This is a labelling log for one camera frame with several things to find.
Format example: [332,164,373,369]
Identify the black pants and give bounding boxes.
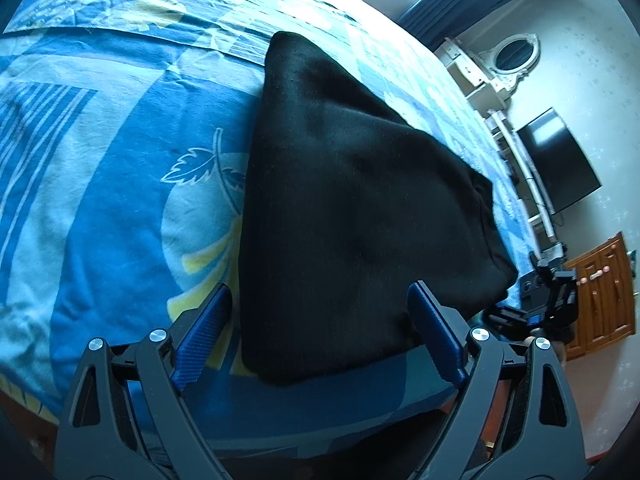
[239,32,518,385]

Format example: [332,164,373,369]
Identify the right hand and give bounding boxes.
[523,328,567,366]

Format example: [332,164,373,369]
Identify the brown wooden cabinet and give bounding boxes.
[565,232,636,361]

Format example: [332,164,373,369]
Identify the black flat television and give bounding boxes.
[516,107,601,214]

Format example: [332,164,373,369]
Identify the white ornate dresser with mirror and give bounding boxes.
[435,34,541,118]

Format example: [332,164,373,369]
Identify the blue patterned bed sheet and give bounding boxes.
[1,0,537,422]

